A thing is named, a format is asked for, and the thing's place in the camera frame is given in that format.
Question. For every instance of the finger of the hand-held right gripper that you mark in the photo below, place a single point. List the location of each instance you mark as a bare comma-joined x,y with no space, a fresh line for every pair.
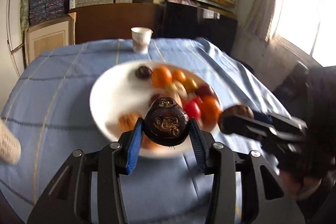
262,117
244,125

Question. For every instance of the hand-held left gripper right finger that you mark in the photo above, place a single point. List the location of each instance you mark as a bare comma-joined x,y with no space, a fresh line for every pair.
197,145

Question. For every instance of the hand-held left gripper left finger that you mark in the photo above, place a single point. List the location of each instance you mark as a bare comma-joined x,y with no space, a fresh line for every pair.
134,145

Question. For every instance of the tan brown round fruit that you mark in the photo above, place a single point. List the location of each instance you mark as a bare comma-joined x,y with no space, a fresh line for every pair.
126,120
236,109
178,88

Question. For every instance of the red tomato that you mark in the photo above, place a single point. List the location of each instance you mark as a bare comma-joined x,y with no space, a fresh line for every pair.
193,108

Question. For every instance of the large orange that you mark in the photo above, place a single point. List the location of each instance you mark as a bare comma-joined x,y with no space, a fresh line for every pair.
210,108
161,76

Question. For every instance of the dark brown mangosteen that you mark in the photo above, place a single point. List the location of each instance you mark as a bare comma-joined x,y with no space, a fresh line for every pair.
143,71
166,121

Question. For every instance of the white oval plate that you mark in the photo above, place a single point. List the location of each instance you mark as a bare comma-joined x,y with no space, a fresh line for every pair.
113,98

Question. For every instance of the purple passion fruit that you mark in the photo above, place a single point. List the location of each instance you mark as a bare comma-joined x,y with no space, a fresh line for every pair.
204,91

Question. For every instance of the small yellow-orange tangerine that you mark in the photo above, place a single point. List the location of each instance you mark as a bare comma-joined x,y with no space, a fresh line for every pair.
190,83
178,75

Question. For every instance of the person's right hand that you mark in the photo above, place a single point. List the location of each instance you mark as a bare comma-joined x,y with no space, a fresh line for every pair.
299,186

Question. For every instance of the black jacket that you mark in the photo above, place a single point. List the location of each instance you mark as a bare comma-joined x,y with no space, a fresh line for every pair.
291,82

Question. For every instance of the blue checked tablecloth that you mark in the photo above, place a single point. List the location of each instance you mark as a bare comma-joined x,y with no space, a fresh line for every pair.
65,108

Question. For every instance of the white paper cup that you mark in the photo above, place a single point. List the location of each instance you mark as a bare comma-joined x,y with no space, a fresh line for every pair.
141,40

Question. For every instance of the bright daylight window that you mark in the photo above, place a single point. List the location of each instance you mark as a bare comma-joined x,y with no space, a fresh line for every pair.
302,16

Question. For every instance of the white paper note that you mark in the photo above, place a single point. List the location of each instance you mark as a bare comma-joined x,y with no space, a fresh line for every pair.
210,14

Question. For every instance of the black screen panel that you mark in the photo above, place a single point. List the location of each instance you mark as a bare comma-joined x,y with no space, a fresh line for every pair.
189,22

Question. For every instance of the brown cardboard board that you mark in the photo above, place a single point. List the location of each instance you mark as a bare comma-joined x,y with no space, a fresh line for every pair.
110,22

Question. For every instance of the pink cloth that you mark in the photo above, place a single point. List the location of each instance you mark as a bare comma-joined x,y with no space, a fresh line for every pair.
183,1

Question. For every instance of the white stick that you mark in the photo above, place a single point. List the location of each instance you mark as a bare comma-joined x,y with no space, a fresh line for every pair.
11,16

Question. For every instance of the wooden picture frame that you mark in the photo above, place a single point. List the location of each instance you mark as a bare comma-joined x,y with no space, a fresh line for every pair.
47,40

